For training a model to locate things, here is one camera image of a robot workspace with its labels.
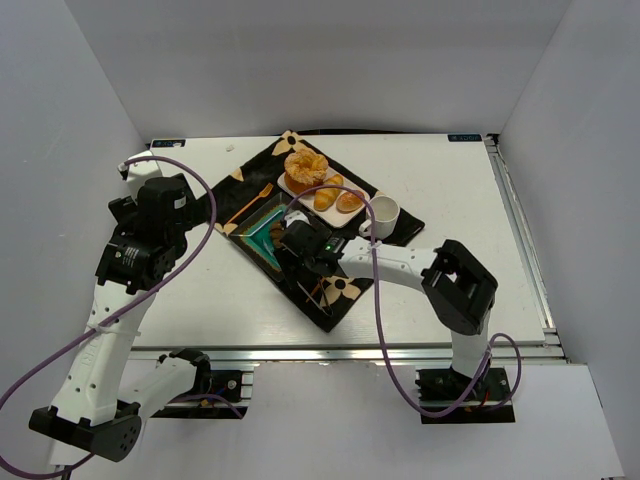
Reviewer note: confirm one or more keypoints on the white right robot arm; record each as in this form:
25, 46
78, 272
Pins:
459, 288

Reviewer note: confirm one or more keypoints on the large sugared round bread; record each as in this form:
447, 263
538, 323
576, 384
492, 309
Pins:
304, 169

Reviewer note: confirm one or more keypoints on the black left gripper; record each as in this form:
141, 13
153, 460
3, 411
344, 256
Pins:
122, 209

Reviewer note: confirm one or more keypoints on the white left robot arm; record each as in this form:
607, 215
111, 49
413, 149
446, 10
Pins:
92, 412

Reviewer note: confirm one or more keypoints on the golden croissant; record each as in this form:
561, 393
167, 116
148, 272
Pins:
324, 198

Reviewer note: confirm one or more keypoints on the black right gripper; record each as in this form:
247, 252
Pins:
293, 265

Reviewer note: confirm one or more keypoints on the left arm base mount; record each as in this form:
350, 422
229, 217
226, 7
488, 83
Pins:
220, 392

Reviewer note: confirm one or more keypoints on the aluminium table frame rail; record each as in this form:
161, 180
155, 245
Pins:
523, 238

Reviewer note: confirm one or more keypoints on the small glazed bun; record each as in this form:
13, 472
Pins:
350, 202

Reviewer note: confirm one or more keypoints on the teal square plate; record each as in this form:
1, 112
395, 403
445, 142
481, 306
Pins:
253, 237

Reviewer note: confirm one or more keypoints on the brown chocolate croissant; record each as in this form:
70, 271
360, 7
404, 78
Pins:
276, 232

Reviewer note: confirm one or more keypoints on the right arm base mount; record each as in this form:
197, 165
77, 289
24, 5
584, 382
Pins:
487, 403

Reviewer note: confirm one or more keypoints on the orange plastic fork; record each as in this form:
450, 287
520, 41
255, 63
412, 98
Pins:
264, 193

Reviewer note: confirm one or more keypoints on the metal tongs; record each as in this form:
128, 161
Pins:
320, 301

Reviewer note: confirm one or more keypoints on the white ceramic mug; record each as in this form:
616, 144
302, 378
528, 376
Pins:
386, 213

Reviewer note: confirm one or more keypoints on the orange plastic knife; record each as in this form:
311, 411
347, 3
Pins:
318, 288

